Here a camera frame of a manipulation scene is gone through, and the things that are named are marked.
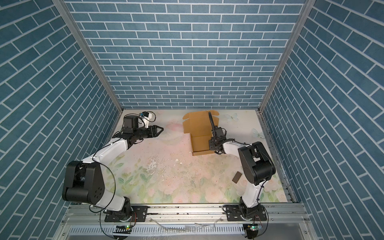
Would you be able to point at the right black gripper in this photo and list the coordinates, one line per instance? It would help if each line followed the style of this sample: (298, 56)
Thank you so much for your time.
(211, 144)

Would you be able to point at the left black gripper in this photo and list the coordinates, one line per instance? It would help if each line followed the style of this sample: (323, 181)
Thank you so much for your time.
(154, 133)

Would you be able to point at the brown cardboard box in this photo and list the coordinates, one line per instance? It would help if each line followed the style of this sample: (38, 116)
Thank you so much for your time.
(198, 125)

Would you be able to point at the small brown cardboard piece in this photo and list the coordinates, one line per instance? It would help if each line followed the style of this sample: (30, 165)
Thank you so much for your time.
(237, 177)

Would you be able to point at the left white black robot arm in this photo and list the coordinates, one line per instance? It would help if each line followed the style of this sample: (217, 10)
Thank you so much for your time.
(84, 182)

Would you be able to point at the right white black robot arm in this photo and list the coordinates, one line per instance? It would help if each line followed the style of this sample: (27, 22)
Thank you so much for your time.
(256, 163)

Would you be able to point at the right green circuit board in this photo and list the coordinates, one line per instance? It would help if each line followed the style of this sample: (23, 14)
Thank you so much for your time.
(253, 227)

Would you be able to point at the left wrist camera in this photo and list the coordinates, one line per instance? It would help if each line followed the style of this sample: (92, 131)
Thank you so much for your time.
(147, 118)

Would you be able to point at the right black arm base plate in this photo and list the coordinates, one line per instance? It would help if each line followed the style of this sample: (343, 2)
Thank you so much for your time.
(240, 212)

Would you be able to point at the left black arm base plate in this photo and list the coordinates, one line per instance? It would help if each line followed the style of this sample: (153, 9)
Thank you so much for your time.
(130, 214)

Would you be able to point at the white slotted cable duct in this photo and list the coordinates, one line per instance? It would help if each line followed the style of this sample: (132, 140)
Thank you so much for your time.
(155, 230)

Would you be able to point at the aluminium mounting rail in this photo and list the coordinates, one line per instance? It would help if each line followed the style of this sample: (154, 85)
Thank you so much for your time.
(292, 213)

